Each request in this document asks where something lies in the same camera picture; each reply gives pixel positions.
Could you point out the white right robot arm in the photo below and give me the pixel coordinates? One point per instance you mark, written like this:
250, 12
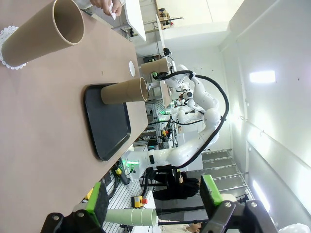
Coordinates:
184, 150

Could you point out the black plastic tray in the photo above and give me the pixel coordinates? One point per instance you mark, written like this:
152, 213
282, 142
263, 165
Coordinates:
107, 131

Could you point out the black webcam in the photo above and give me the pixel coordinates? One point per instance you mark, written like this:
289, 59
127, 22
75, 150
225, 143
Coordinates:
167, 51

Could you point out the white table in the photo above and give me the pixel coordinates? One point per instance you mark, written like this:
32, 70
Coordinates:
134, 17

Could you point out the pale green tube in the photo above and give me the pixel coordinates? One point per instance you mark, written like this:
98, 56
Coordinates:
131, 217

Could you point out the white scalloped paper coaster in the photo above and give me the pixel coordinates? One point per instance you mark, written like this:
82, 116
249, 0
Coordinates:
132, 68
6, 31
113, 14

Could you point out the yellow emergency stop box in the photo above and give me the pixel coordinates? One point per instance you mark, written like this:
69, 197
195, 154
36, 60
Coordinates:
137, 201

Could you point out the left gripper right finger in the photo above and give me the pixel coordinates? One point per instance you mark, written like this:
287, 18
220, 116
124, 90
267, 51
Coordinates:
211, 194

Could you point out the white background robot arms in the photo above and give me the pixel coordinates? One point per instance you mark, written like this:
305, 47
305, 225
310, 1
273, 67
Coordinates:
187, 116

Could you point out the bright ceiling light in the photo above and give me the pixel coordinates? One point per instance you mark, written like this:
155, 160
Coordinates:
262, 76

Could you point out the tall brown paper cup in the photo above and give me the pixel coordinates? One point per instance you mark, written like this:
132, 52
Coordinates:
153, 65
121, 93
31, 38

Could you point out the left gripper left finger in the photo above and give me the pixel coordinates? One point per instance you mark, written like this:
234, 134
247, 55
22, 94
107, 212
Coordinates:
97, 206

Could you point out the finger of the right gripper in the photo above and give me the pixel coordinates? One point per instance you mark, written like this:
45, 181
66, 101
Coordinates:
154, 73

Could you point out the operator in black clothes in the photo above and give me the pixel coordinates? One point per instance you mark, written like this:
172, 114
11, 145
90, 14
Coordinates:
175, 191

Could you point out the person's right hand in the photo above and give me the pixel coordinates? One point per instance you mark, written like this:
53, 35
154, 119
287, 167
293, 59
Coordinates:
107, 4

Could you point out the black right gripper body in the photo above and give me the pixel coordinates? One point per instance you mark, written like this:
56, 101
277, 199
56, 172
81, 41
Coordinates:
163, 75

